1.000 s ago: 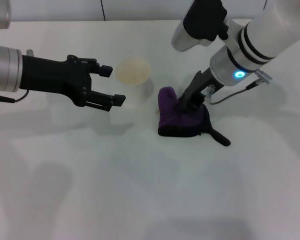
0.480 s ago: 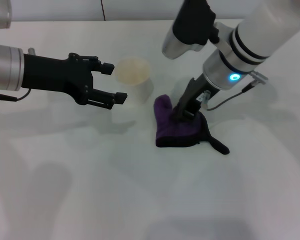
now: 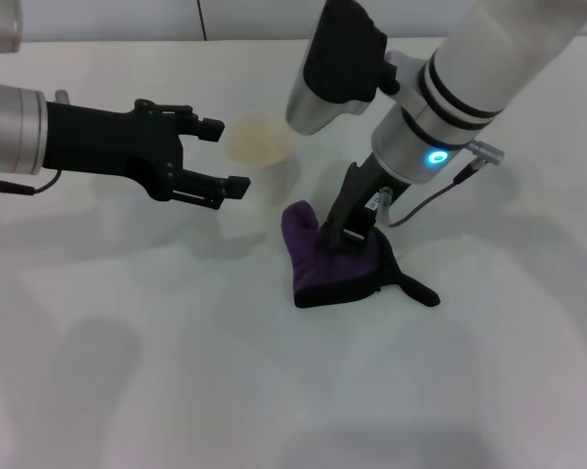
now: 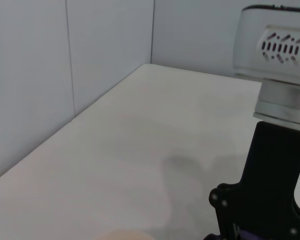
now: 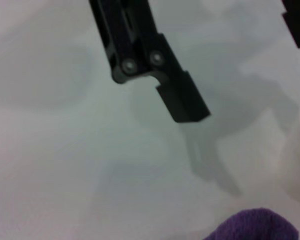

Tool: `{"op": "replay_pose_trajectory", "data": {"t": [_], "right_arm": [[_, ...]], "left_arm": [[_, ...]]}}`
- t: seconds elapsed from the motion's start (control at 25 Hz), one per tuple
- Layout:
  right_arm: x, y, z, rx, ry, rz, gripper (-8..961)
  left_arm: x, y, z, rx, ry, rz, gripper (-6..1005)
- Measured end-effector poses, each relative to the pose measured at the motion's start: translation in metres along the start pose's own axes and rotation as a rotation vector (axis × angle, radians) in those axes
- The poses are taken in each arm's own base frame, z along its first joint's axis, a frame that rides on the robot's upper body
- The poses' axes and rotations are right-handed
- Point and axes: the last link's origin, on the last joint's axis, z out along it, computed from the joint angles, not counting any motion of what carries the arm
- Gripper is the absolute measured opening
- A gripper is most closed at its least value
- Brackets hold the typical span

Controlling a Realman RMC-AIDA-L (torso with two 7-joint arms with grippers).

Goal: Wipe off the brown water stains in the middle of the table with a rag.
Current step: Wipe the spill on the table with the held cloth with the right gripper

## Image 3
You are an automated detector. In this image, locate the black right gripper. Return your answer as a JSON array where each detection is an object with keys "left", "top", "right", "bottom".
[{"left": 167, "top": 154, "right": 405, "bottom": 253}]

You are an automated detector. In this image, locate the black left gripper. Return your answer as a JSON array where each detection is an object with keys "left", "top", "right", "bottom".
[{"left": 43, "top": 99, "right": 226, "bottom": 202}]

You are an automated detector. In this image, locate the white paper cup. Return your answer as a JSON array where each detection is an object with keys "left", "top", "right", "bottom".
[{"left": 224, "top": 111, "right": 302, "bottom": 211}]

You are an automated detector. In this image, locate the purple blue rag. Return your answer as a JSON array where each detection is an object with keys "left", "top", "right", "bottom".
[{"left": 280, "top": 199, "right": 440, "bottom": 310}]

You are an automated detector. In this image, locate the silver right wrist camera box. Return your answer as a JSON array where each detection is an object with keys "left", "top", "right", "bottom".
[{"left": 286, "top": 0, "right": 401, "bottom": 136}]

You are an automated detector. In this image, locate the right arm cable, silver plug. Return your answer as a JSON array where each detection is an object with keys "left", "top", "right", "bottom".
[{"left": 378, "top": 139, "right": 507, "bottom": 229}]

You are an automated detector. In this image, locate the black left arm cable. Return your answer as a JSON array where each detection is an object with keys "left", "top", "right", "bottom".
[{"left": 0, "top": 168, "right": 63, "bottom": 195}]

